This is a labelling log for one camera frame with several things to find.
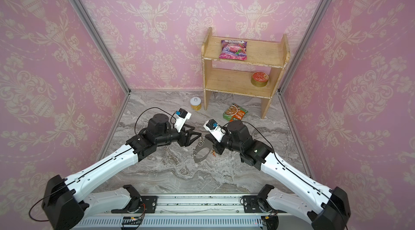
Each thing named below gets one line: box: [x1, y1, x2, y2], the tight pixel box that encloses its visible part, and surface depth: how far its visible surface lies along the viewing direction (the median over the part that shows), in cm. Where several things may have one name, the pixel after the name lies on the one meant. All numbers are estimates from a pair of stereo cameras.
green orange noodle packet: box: [222, 103, 249, 123], surface depth 108 cm
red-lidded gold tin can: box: [250, 71, 270, 88], surface depth 96 cm
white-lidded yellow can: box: [190, 96, 202, 112], surface depth 111 cm
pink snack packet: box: [218, 39, 248, 61], surface depth 77 cm
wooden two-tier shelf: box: [201, 26, 291, 119], surface depth 84 cm
